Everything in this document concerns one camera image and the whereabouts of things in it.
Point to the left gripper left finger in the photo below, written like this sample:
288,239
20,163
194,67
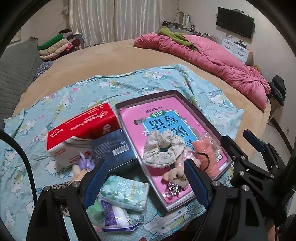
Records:
83,194

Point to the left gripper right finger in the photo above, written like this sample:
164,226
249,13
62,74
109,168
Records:
205,194

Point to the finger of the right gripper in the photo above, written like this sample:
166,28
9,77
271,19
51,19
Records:
254,141

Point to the leopard print scrunchie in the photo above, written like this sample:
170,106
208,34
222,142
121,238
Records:
64,208

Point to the pink plush toy with gem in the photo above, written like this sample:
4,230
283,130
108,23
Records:
177,181

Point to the green floral tissue pack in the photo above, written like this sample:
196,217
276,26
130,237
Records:
125,193

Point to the pink item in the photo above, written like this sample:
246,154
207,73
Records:
213,159

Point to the floral white scrunchie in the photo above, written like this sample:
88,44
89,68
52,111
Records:
162,148

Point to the purple white tissue pack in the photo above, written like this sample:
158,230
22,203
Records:
117,219

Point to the purple shallow box tray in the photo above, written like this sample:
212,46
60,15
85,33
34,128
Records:
171,143

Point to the red white tissue box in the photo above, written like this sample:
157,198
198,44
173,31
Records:
66,142

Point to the dark blue small box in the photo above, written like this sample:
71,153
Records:
116,149

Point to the Hello Kitty blue sheet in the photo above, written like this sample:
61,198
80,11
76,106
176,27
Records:
30,128

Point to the pink quilted duvet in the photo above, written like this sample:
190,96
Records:
216,60

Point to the white drawer cabinet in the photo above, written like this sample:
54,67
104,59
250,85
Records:
236,50

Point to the green cloth on duvet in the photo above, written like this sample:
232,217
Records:
177,37

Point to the dark patterned pillow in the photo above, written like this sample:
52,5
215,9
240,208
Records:
43,68

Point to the beige bed blanket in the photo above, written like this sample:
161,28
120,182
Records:
122,57

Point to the cluttered side desk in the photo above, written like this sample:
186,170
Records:
182,24

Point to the grey quilted headboard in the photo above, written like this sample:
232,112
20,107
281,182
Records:
19,65

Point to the stack of folded clothes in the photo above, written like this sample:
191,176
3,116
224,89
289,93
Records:
63,43

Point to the white curtain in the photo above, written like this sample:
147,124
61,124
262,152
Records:
101,22

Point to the black wall television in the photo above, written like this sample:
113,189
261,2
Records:
235,21

